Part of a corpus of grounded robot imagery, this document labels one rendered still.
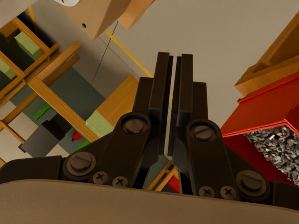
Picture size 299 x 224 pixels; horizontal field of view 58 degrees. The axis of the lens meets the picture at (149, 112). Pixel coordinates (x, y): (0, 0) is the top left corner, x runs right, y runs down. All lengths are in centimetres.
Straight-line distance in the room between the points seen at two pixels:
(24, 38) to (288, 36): 480
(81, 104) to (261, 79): 501
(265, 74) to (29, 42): 481
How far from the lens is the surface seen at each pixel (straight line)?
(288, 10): 149
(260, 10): 156
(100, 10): 43
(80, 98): 543
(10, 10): 41
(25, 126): 542
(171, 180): 522
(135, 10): 53
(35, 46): 510
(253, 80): 53
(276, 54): 59
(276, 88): 48
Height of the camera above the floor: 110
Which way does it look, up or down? 16 degrees down
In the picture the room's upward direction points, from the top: 138 degrees counter-clockwise
